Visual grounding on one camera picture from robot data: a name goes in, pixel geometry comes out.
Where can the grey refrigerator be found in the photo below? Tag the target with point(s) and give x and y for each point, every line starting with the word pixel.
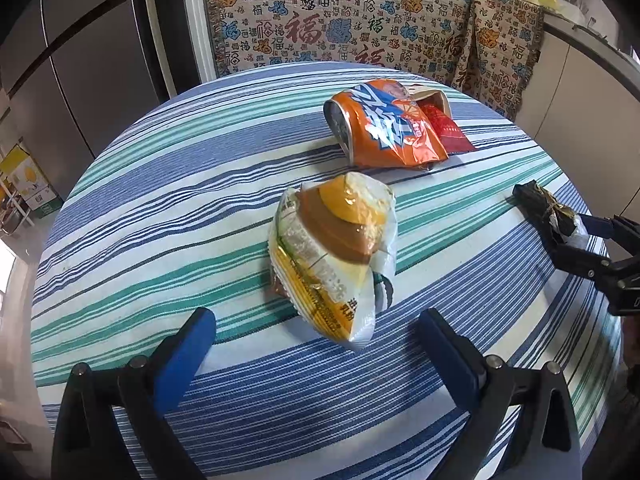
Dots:
pixel 77 73

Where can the orange chip bag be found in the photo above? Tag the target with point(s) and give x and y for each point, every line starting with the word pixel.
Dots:
pixel 378 125

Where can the yellow cardboard box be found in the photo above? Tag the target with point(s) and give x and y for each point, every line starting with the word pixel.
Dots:
pixel 29 182

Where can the dark wrapper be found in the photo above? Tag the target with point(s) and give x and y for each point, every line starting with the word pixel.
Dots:
pixel 541 206

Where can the patterned fu character cloth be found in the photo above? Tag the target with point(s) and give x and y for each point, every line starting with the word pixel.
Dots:
pixel 486 49

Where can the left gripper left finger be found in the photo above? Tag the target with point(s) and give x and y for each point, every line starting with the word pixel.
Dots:
pixel 87 441

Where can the yellow white snack bag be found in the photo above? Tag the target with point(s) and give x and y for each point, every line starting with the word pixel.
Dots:
pixel 332 250

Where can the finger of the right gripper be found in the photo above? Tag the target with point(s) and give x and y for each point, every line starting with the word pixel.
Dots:
pixel 620 230
pixel 572 256

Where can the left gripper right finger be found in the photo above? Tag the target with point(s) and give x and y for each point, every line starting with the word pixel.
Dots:
pixel 544 443

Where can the red snack wrapper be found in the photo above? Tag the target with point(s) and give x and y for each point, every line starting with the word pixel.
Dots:
pixel 452 138

